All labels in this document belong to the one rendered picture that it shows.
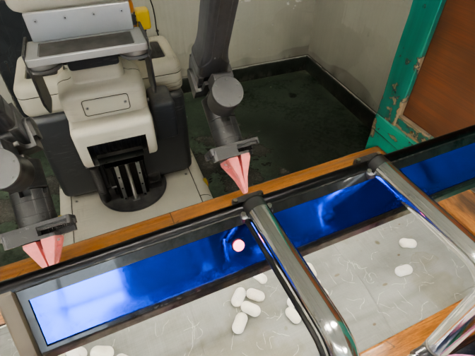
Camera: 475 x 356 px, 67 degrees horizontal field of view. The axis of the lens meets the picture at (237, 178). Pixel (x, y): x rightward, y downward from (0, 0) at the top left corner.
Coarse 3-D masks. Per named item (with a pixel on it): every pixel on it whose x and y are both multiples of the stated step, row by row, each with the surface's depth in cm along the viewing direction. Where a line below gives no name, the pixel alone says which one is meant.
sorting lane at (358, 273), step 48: (384, 240) 77; (432, 240) 77; (336, 288) 69; (384, 288) 69; (432, 288) 69; (0, 336) 62; (144, 336) 62; (192, 336) 62; (240, 336) 62; (288, 336) 62; (384, 336) 62
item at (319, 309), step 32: (384, 160) 38; (256, 192) 36; (416, 192) 35; (256, 224) 33; (448, 224) 32; (288, 256) 29; (288, 288) 28; (320, 288) 27; (320, 320) 26; (448, 320) 35; (320, 352) 25; (352, 352) 25; (416, 352) 38; (448, 352) 37
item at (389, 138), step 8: (376, 120) 95; (384, 120) 92; (376, 128) 96; (384, 128) 93; (392, 128) 90; (376, 136) 97; (384, 136) 94; (392, 136) 91; (400, 136) 89; (408, 136) 87; (368, 144) 101; (376, 144) 98; (384, 144) 95; (392, 144) 92; (400, 144) 89; (408, 144) 87
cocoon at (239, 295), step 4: (240, 288) 66; (236, 292) 66; (240, 292) 66; (244, 292) 66; (236, 296) 65; (240, 296) 65; (244, 296) 66; (232, 300) 65; (236, 300) 65; (240, 300) 65; (236, 304) 65; (240, 304) 65
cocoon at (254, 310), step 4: (244, 304) 64; (248, 304) 64; (252, 304) 64; (256, 304) 65; (244, 308) 64; (248, 308) 64; (252, 308) 64; (256, 308) 64; (248, 312) 64; (252, 312) 63; (256, 312) 63
